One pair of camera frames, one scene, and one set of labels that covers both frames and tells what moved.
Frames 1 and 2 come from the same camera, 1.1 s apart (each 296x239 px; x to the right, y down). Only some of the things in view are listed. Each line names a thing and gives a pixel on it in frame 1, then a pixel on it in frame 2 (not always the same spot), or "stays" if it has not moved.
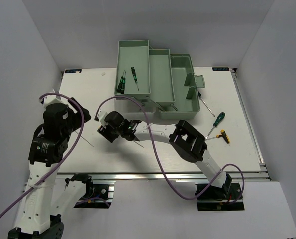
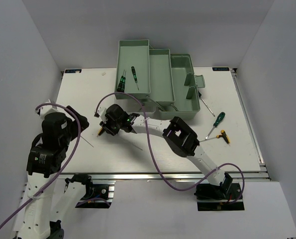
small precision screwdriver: (123, 84) stays
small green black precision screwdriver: (119, 88) stays
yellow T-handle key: (138, 144) → (100, 130)
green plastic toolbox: (151, 82) stays
